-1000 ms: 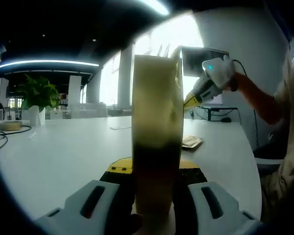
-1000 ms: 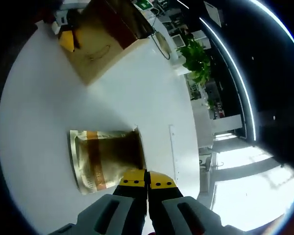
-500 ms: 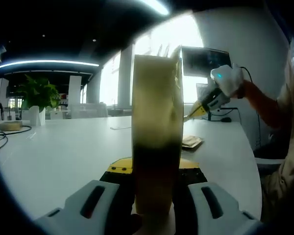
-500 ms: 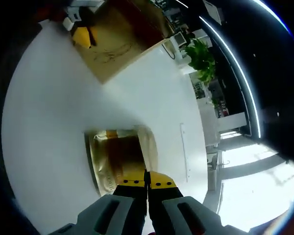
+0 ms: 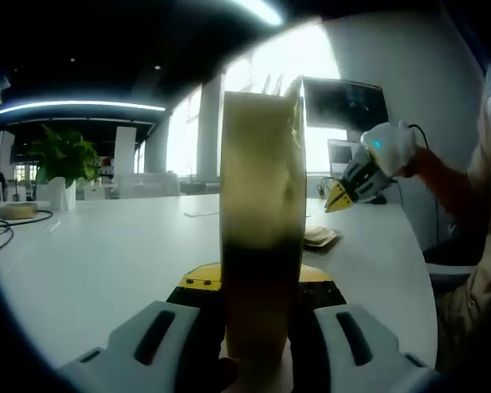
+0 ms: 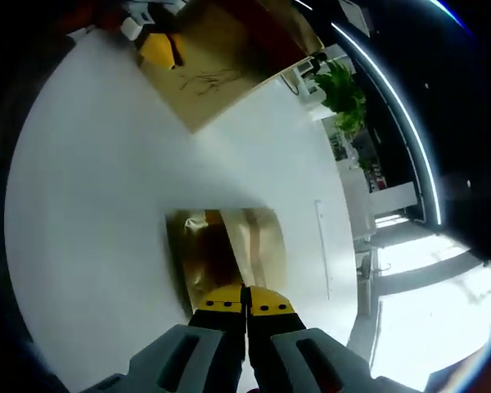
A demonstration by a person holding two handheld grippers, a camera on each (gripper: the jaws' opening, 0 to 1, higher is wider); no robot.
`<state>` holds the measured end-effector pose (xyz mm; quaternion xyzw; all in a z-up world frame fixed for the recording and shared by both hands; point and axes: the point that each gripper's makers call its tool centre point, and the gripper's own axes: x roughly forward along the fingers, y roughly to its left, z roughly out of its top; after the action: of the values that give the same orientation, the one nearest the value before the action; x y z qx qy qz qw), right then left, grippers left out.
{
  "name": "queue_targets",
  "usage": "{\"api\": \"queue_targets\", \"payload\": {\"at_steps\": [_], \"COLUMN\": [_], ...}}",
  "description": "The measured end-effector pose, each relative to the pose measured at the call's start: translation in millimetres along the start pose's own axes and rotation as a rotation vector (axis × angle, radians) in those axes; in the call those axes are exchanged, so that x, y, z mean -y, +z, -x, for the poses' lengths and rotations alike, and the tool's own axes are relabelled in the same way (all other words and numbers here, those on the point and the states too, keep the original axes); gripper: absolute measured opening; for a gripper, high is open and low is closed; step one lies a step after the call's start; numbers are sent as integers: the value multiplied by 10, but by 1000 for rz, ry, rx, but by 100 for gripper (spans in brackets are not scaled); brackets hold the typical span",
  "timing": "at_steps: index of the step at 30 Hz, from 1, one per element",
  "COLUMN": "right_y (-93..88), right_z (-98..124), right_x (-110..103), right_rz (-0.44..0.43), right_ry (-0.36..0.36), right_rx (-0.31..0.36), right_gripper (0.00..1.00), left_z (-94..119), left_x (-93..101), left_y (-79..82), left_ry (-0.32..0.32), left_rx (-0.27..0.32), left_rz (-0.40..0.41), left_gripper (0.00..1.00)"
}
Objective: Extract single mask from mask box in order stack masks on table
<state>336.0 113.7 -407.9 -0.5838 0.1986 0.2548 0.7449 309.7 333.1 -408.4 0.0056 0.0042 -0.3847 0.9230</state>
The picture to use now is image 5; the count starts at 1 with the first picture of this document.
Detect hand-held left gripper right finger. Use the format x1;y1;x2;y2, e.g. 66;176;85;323
288;266;444;393

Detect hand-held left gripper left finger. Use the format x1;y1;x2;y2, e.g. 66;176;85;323
56;263;227;393

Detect gold mask box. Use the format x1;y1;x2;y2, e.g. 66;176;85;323
218;90;308;369

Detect bundle of mask packets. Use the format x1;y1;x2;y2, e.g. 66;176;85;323
264;73;306;99

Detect translucent storage box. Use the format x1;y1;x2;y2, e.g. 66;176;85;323
116;171;181;200

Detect round tan box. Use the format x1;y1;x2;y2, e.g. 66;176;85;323
0;203;38;220

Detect person's left hand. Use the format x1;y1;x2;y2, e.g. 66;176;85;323
216;356;241;393

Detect open laptop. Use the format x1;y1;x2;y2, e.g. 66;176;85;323
327;138;367;175

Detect dark flat monitor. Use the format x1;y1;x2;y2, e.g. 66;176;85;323
302;76;390;132

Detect white table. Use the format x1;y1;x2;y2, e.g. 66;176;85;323
0;192;437;369

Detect white office chair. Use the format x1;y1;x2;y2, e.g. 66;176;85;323
423;243;478;287

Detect person's beige shirt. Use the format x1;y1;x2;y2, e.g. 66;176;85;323
433;61;491;373

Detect long ceiling light strip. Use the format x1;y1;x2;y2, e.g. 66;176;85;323
0;100;167;120
228;0;283;25

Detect potted green plant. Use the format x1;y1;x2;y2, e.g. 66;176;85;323
28;124;103;212

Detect tangled thin cables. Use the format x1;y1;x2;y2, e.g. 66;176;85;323
317;175;337;202

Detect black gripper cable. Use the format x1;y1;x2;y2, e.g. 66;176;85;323
407;124;443;245

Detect black table cable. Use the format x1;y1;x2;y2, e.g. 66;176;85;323
0;209;52;253

